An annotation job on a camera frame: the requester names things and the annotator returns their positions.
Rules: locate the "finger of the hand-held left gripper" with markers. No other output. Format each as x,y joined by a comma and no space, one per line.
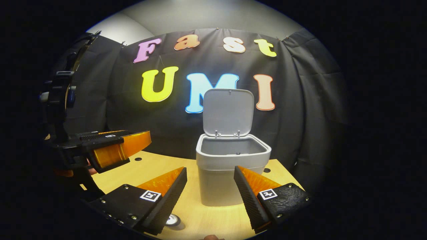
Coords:
138,143
108,156

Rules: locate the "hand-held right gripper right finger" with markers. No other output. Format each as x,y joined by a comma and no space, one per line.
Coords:
248,203

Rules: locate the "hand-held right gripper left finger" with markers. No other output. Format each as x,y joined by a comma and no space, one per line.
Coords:
168,206

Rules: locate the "white desktop garbage bin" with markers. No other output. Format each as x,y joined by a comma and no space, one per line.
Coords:
228,113

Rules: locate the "wooden desktop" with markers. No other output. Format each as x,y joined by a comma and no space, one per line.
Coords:
160,166

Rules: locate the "small round silver disc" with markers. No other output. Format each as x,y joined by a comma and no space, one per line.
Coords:
173,220

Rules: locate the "black backdrop cloth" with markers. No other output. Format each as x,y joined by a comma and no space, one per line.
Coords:
166,133

